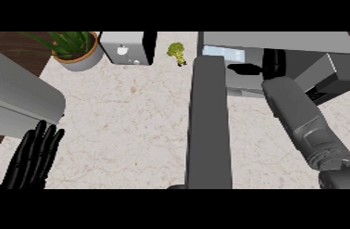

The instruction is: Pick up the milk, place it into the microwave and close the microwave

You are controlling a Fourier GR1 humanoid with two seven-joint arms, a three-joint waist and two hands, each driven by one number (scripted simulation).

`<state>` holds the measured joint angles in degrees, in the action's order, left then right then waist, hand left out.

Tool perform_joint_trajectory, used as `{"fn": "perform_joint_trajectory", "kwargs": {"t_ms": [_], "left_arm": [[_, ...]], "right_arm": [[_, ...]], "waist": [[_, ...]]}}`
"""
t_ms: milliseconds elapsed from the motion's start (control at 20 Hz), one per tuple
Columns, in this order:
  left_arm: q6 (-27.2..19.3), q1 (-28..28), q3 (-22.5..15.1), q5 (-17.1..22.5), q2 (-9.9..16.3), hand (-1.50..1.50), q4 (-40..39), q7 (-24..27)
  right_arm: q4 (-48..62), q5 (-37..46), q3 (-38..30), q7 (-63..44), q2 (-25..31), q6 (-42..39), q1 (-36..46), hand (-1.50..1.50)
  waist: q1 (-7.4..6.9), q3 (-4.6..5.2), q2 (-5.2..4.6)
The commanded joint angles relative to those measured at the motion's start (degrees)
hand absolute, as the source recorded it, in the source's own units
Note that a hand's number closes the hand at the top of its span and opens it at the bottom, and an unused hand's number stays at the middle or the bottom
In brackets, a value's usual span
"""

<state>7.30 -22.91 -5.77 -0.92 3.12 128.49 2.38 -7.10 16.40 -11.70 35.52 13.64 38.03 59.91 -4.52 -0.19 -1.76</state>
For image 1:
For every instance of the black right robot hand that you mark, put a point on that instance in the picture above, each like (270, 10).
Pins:
(269, 64)

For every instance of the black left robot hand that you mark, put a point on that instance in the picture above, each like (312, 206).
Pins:
(31, 158)

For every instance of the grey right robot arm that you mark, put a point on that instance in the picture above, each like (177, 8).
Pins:
(303, 124)

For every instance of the grey microwave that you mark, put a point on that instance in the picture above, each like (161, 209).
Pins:
(291, 64)

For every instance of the yellow-green bottle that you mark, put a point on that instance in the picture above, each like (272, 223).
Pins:
(177, 53)

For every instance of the grey coffee machine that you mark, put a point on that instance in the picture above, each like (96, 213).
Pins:
(129, 48)

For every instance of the green potted plant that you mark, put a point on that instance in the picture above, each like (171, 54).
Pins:
(71, 50)

